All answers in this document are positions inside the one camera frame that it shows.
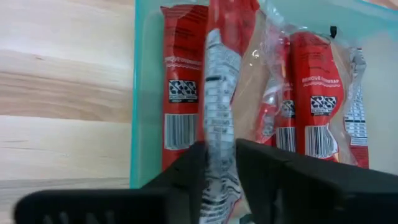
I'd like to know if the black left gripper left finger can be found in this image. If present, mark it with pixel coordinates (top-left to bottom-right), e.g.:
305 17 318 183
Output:
14 141 208 224

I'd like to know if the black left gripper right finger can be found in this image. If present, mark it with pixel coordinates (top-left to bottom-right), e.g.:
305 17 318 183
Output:
235 138 398 224

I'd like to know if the red popcorn bag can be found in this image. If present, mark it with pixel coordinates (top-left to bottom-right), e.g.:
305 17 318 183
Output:
198 0 292 224
160 4 210 172
256 37 297 153
289 26 370 170

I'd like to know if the teal translucent plastic basket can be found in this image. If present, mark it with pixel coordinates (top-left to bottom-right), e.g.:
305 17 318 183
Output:
129 0 398 190

